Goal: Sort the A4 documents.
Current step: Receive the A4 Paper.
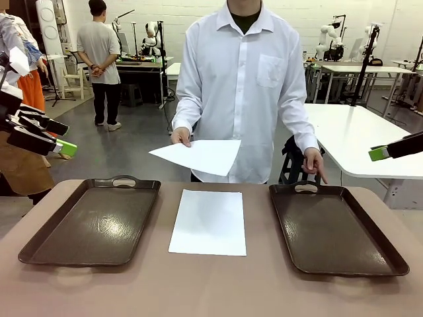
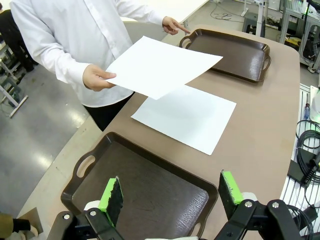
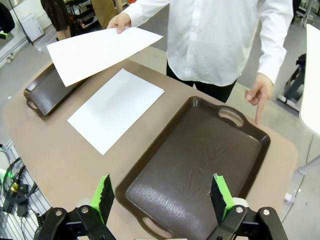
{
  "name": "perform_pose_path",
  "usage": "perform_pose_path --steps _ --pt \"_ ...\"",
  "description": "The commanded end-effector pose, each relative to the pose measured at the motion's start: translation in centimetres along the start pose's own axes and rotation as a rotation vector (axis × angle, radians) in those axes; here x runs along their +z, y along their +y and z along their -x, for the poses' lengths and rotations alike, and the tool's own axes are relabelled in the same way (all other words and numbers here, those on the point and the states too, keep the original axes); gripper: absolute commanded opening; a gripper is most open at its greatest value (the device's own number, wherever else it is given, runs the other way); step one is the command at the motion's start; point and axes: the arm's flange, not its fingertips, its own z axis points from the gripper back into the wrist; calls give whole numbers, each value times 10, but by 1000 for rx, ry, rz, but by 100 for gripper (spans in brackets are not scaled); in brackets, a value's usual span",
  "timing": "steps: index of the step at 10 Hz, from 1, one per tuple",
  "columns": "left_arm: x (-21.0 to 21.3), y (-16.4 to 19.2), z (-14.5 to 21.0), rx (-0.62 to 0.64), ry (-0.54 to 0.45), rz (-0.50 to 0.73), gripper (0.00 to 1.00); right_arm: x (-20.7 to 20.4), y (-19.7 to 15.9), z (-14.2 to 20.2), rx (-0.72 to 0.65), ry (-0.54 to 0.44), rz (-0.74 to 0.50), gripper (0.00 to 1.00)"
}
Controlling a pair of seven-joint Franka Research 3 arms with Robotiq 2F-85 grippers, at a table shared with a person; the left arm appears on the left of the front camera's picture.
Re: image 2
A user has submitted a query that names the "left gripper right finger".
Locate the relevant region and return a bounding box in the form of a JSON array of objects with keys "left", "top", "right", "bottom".
[{"left": 214, "top": 170, "right": 305, "bottom": 240}]

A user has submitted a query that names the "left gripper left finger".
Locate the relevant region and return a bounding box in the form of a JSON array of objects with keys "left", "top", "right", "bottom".
[{"left": 47, "top": 175, "right": 126, "bottom": 240}]

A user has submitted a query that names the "white A4 paper sheet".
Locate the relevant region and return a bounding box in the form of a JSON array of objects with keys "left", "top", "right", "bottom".
[
  {"left": 104, "top": 35, "right": 224, "bottom": 101},
  {"left": 130, "top": 84, "right": 238, "bottom": 156}
]

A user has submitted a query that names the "person's left forearm white sleeve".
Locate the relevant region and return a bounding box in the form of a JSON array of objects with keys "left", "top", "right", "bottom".
[{"left": 117, "top": 0, "right": 167, "bottom": 26}]

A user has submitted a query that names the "person's right forearm white sleeve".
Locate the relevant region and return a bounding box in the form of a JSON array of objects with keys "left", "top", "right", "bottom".
[{"left": 53, "top": 49, "right": 96, "bottom": 87}]

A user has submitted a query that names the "person's right hand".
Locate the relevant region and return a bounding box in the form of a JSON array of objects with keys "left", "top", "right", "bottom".
[{"left": 82, "top": 63, "right": 118, "bottom": 92}]

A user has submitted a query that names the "person's left hand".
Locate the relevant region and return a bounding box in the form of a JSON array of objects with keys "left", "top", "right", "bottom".
[{"left": 161, "top": 16, "right": 191, "bottom": 36}]

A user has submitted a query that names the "dark brown plastic tray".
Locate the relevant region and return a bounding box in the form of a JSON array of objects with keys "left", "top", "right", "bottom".
[
  {"left": 60, "top": 131, "right": 219, "bottom": 240},
  {"left": 178, "top": 28, "right": 272, "bottom": 83}
]

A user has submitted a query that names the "white slotted mounting platform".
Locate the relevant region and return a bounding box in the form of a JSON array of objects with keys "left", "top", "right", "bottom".
[{"left": 279, "top": 83, "right": 320, "bottom": 240}]

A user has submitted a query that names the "black power adapter box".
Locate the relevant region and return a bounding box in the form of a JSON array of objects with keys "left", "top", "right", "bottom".
[{"left": 286, "top": 159, "right": 313, "bottom": 184}]

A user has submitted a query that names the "brown cardboard piece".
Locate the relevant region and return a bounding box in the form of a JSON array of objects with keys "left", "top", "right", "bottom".
[{"left": 17, "top": 213, "right": 44, "bottom": 239}]

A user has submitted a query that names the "dark grey plastic stool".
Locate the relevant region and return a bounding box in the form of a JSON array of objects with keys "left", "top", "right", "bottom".
[{"left": 241, "top": 11, "right": 266, "bottom": 39}]

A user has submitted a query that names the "person in white shirt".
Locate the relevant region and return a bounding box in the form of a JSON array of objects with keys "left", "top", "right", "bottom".
[{"left": 9, "top": 0, "right": 166, "bottom": 132}]

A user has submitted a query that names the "background person in black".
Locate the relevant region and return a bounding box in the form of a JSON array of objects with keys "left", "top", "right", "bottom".
[{"left": 0, "top": 2, "right": 35, "bottom": 73}]

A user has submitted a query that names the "black coiled cable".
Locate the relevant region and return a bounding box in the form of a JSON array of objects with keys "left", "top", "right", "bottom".
[{"left": 295, "top": 119, "right": 320, "bottom": 186}]

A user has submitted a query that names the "white metal table frame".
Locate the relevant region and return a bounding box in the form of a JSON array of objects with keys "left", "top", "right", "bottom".
[{"left": 0, "top": 44, "right": 29, "bottom": 118}]

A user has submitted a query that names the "white metal post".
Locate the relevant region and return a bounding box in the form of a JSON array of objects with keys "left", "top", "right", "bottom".
[{"left": 254, "top": 0, "right": 267, "bottom": 38}]

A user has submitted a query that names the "aluminium profile frame rack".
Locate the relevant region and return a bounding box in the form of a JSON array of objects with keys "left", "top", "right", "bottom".
[{"left": 279, "top": 0, "right": 320, "bottom": 73}]

